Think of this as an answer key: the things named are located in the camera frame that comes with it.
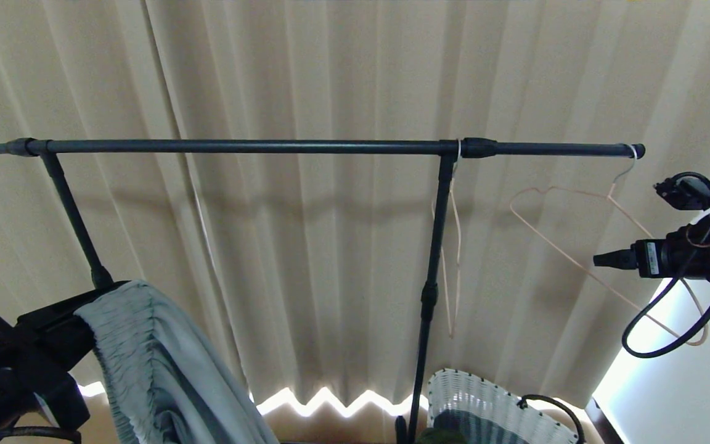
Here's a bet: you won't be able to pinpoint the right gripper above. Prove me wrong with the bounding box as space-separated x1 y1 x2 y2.
632 223 710 286

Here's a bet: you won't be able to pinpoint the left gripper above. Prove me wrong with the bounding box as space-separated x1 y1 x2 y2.
0 281 131 435

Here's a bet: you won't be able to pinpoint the pale grey shorts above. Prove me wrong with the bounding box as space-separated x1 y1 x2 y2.
75 281 279 444

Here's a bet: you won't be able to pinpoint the pink clothes hanger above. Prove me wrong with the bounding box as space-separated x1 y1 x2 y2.
509 145 710 347
431 157 463 339

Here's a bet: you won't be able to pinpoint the white laundry basket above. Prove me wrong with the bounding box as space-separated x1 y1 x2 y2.
426 368 587 444

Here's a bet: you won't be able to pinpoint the black clothes rack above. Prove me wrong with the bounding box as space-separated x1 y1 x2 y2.
0 137 647 444

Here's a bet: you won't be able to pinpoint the beige curtain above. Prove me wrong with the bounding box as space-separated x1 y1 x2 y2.
0 0 710 420

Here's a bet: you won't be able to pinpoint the green garment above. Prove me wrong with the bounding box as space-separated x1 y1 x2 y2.
415 427 468 444

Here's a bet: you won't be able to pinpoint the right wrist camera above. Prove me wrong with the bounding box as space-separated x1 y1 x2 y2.
654 171 710 232

